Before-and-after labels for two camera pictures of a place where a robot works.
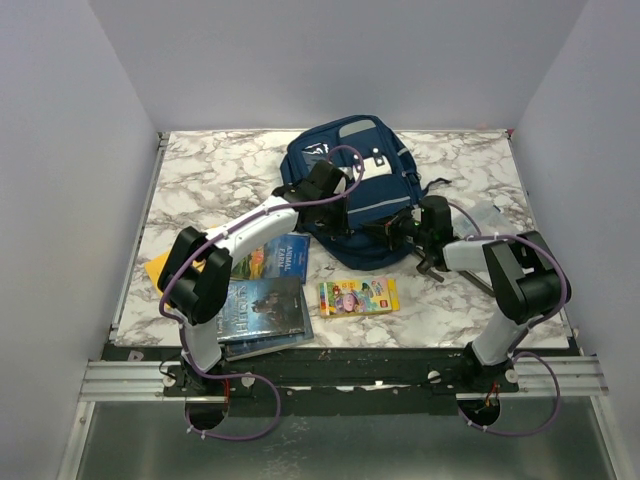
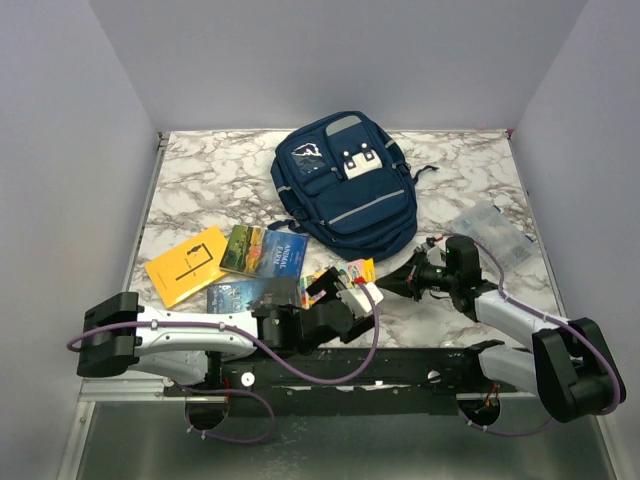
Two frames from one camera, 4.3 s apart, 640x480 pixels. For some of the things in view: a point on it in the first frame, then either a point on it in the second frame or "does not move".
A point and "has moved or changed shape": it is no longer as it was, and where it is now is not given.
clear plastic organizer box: x=488 y=217 does not move
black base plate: x=308 y=381 does not move
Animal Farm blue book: x=285 y=256 does not move
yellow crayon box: x=363 y=296 has moved or changed shape
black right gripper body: x=404 y=227 to x=433 y=275
